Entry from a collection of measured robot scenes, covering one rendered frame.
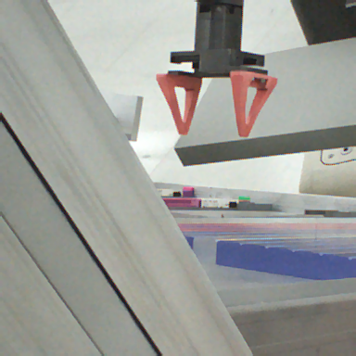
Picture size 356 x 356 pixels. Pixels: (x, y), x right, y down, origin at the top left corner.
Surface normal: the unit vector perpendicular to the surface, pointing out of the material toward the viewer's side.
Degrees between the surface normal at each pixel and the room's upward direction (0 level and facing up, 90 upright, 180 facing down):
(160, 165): 0
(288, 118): 0
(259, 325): 90
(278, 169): 0
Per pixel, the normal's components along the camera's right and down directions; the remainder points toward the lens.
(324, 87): -0.40, -0.73
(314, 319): 0.76, 0.08
